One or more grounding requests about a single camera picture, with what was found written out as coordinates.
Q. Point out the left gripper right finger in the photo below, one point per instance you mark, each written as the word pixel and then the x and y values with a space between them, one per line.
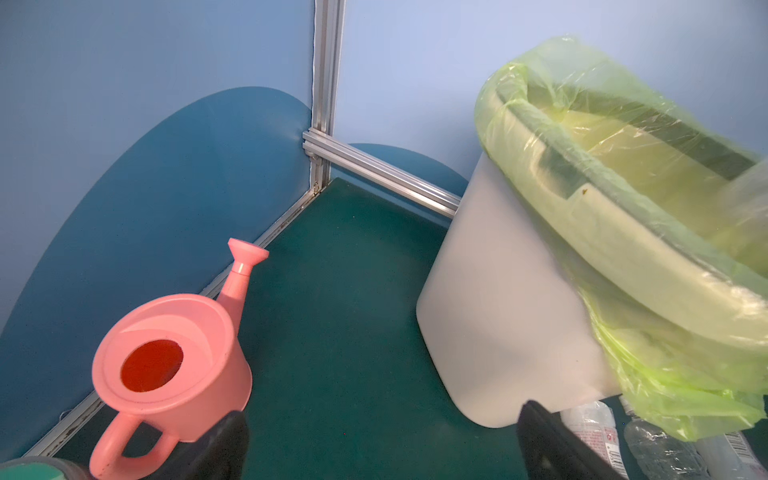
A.
pixel 553 452

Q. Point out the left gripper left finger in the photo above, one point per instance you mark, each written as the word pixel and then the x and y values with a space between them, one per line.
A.
pixel 219 454

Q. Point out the clear bottle white cap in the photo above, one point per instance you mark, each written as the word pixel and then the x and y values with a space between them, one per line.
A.
pixel 659 455

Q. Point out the white trash bin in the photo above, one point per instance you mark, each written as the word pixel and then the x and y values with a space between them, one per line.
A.
pixel 501 323

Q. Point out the green plastic bin liner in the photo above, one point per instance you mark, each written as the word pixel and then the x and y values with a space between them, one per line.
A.
pixel 659 224

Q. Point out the pink watering can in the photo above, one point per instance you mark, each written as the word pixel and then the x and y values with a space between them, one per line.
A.
pixel 171 369

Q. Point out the green round tin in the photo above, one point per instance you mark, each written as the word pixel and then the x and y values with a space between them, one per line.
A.
pixel 42 468

